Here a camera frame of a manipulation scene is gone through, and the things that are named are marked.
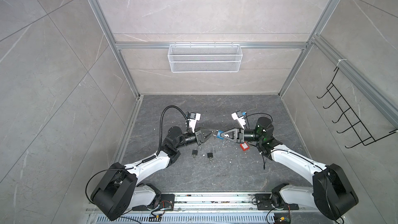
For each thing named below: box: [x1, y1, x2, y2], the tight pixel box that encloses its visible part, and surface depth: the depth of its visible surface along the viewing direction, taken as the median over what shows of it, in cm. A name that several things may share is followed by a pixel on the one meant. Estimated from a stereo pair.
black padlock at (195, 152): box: [191, 145, 202, 156], surface depth 92 cm
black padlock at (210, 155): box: [207, 147, 216, 159], surface depth 90 cm
